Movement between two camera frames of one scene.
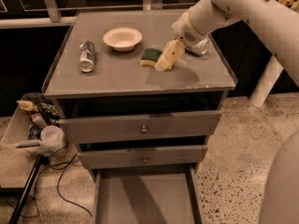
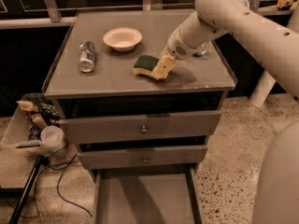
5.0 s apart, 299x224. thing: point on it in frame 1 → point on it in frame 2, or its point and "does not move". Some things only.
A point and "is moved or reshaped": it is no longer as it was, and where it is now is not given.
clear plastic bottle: [86, 55] does not move
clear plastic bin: [32, 133] does not move
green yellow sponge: [149, 56] is moved or reshaped
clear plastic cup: [53, 138] does not move
